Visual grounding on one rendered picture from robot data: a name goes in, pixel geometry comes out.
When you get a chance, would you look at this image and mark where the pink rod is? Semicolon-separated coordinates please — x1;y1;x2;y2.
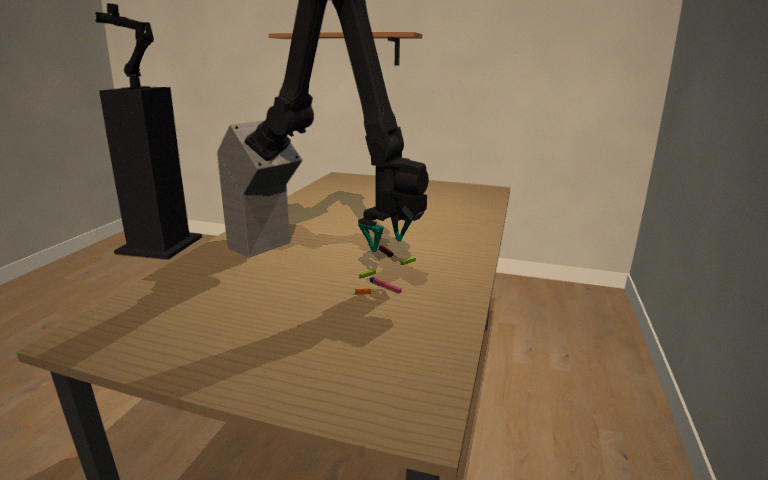
373;278;402;293

